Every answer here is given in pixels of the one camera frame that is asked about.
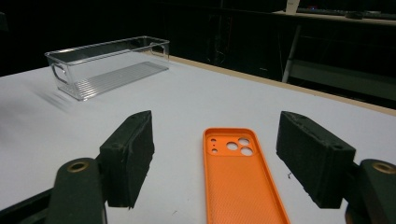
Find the white table mat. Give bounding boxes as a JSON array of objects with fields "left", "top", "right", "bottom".
[{"left": 0, "top": 55, "right": 396, "bottom": 224}]

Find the white-legged desk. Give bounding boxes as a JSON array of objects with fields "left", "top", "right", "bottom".
[{"left": 271, "top": 8, "right": 396, "bottom": 103}]

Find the white cup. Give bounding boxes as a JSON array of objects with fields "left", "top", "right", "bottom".
[{"left": 285, "top": 0, "right": 301, "bottom": 16}]

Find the orange phone case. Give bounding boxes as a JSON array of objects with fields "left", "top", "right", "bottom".
[{"left": 202, "top": 126, "right": 292, "bottom": 224}]

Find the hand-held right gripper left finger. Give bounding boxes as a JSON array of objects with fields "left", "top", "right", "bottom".
[{"left": 98, "top": 109, "right": 156, "bottom": 209}]

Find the clear plastic bin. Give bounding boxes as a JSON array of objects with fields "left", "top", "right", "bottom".
[{"left": 44, "top": 35, "right": 171, "bottom": 103}]

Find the black keyboard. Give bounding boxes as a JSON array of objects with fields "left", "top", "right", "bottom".
[{"left": 295, "top": 7, "right": 396, "bottom": 21}]

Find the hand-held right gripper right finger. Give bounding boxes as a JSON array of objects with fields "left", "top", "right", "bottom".
[{"left": 276, "top": 110, "right": 357, "bottom": 209}]

